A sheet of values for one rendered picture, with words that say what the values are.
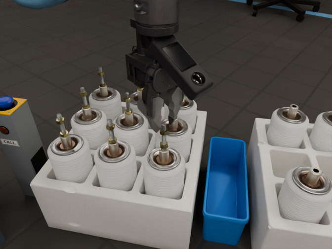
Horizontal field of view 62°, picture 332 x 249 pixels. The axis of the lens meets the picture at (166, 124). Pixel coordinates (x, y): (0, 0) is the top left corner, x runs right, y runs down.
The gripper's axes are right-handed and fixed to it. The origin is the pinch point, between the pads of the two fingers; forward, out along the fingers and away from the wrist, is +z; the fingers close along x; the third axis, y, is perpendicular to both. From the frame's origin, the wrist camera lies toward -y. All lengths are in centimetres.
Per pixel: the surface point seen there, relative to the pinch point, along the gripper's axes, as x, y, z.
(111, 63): -46, 98, 35
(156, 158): 1.4, 1.7, 10.0
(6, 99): 20.4, 35.6, 2.1
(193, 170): -7.4, -2.0, 17.1
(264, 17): -190, 89, 35
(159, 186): 3.8, -2.2, 14.1
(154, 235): 6.8, -3.2, 29.3
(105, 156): 9.6, 9.8, 9.7
